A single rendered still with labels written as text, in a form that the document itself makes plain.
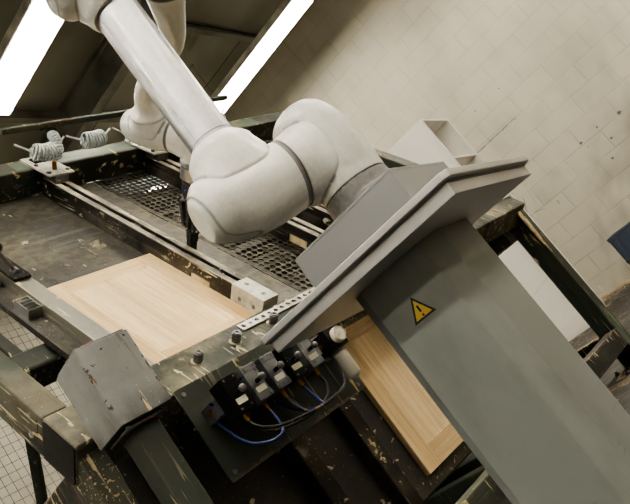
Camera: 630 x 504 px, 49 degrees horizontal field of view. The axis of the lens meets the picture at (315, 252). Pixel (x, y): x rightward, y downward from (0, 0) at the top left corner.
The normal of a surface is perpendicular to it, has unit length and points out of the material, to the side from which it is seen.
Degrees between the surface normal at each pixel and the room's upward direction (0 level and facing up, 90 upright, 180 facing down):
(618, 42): 90
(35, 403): 59
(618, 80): 90
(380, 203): 90
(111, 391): 90
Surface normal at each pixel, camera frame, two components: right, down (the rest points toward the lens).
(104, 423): -0.62, 0.27
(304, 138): 0.06, -0.43
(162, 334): 0.13, -0.89
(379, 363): 0.51, -0.57
